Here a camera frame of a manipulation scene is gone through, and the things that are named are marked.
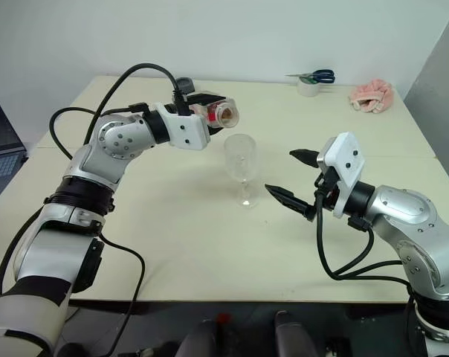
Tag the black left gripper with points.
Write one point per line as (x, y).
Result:
(191, 106)

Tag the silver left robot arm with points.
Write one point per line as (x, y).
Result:
(109, 148)

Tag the pink cloth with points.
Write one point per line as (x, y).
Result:
(373, 94)

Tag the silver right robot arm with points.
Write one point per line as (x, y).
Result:
(406, 212)

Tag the dark grey laptop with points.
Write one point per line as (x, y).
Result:
(1, 130)

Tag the clear wine glass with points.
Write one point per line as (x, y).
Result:
(241, 156)

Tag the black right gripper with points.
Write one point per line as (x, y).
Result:
(325, 189)

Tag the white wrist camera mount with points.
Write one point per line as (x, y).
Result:
(187, 130)
(343, 156)

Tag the white tape roll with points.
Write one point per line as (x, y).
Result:
(308, 89)

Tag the dark grey round object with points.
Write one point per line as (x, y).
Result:
(185, 85)

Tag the clear plastic bottle brown drink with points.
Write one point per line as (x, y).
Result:
(230, 115)

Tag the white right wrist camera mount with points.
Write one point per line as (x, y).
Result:
(343, 156)

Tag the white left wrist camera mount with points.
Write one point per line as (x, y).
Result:
(187, 130)

